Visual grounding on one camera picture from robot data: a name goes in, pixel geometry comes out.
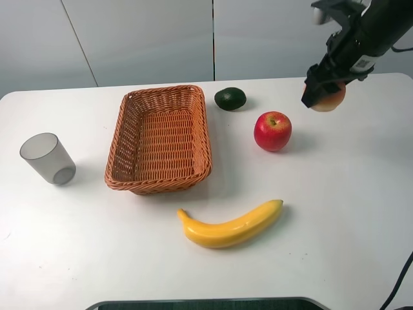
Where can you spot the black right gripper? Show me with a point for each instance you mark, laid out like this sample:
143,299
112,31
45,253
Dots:
344,61

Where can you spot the orange peach fruit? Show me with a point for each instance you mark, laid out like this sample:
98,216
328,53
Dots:
332,101

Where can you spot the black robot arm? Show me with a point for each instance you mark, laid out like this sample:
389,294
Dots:
367,33

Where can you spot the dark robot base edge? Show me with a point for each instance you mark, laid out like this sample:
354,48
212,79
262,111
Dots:
223,303

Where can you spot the brown wicker basket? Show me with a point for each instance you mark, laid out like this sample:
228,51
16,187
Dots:
161,141

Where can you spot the red apple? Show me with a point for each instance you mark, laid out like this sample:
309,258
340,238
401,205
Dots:
272,131

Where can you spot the dark green avocado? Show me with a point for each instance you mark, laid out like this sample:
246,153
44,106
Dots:
230,98

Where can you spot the yellow banana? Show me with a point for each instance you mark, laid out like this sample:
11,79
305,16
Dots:
234,232

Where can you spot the grey translucent plastic cup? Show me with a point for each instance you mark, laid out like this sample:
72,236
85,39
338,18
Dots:
45,153

